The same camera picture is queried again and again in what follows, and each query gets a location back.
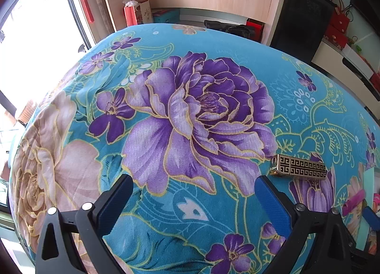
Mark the red gift bag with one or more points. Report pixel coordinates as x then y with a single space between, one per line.
340 18

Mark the red paper bag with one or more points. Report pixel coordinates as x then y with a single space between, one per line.
130 15

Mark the blue plastic crate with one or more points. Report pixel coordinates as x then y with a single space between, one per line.
166 16

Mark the small red box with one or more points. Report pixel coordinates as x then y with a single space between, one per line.
255 29

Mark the black bag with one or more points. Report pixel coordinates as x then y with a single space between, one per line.
225 28

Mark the black water dispenser cabinet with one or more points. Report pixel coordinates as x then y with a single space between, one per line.
302 18

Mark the white paper bag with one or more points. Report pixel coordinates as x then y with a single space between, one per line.
144 12

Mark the teal box lid tray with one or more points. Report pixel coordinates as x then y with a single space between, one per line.
368 185

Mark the red flat box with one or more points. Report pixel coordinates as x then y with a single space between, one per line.
375 81

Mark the white television stand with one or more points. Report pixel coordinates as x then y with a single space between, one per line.
341 66

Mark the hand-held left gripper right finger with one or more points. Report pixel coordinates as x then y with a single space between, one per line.
274 205

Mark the gold patterned lighter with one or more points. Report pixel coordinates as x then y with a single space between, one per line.
298 168

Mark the white flat box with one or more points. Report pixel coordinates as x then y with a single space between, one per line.
357 60

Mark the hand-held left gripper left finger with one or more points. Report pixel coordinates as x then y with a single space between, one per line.
114 205

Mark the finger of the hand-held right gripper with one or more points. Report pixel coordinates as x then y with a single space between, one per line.
372 219

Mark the red gift box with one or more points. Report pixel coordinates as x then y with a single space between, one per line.
335 41

